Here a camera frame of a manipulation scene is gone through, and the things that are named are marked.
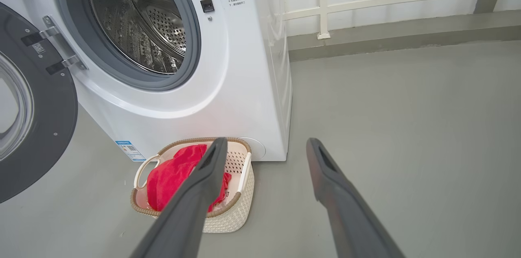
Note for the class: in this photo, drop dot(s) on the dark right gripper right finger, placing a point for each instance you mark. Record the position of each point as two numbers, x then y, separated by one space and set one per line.
354 229

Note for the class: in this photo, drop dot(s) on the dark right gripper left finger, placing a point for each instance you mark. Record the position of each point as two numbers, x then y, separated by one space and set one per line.
183 225

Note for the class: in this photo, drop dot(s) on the red and white garment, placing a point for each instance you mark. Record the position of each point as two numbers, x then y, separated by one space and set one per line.
171 180

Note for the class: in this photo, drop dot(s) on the dark grey glass washer door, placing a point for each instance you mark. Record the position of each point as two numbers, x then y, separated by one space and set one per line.
53 127

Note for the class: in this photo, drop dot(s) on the cream perforated basket brown rim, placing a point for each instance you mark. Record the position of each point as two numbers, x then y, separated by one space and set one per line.
240 209

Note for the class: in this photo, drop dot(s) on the white front-load washing machine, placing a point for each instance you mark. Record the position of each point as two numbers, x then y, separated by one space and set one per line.
228 87

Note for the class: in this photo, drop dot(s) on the grey rubber door gasket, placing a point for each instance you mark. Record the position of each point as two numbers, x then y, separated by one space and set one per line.
193 26

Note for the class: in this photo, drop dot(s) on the black door latch socket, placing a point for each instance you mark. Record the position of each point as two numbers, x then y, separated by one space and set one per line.
207 5

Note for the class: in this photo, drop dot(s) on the blue energy label sticker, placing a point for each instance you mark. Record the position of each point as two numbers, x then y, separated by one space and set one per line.
130 151

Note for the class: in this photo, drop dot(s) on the round white filter cover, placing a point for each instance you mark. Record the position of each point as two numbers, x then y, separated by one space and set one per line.
258 148

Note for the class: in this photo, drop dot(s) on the stainless steel washer drum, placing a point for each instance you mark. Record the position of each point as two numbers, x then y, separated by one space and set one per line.
134 18

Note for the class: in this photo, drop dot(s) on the white metal railing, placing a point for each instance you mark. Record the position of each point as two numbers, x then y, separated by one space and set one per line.
323 5

